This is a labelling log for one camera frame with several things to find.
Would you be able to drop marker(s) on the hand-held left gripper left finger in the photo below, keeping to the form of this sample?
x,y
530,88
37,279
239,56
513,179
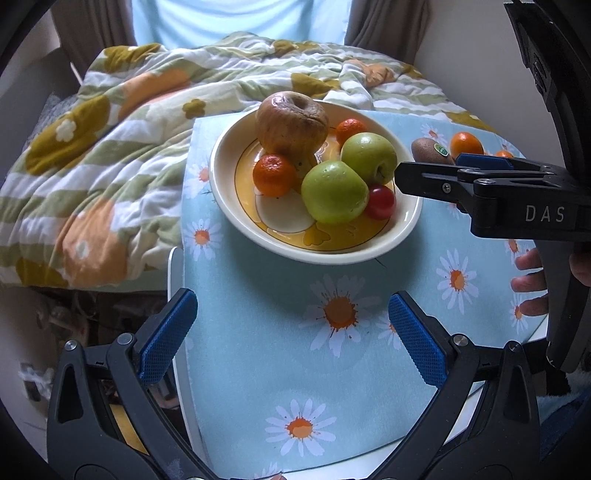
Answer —
x,y
168,337

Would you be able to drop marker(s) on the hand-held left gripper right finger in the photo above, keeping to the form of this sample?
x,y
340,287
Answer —
x,y
418,337

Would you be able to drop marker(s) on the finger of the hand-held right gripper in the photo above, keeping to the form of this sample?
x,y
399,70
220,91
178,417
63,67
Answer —
x,y
429,180
485,162

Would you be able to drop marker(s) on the orange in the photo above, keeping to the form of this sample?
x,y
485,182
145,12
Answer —
x,y
349,131
466,144

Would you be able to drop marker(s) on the brown kiwi with sticker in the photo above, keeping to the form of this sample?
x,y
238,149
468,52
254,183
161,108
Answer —
x,y
427,150

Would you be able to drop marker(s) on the red cherry tomato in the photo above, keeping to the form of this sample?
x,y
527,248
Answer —
x,y
381,203

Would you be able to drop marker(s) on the green apple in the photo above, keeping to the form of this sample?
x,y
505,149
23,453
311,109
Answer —
x,y
333,191
369,154

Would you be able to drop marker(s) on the wrinkled brown apple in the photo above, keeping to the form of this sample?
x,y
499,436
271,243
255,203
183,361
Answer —
x,y
288,124

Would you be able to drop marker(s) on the cream bowl with duck print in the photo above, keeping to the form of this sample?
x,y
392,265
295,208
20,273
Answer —
x,y
281,217

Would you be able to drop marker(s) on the small tangerine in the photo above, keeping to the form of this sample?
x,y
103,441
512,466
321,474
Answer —
x,y
274,175

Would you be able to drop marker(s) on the person's right hand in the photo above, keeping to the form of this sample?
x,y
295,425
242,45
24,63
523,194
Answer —
x,y
528,282

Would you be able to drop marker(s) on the blue daisy print tablecloth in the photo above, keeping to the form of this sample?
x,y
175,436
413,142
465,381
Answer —
x,y
286,350

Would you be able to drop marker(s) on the brown curtain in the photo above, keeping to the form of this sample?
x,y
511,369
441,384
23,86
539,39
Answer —
x,y
92,32
388,27

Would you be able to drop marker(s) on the green striped floral quilt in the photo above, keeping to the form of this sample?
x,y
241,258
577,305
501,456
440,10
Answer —
x,y
115,161

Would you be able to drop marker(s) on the light blue window cloth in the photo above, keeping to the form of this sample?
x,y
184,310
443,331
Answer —
x,y
240,21

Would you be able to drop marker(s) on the grey patterned pillow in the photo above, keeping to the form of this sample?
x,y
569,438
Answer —
x,y
57,115

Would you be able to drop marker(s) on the grey bed headboard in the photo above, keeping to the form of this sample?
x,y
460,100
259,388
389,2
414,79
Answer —
x,y
32,83

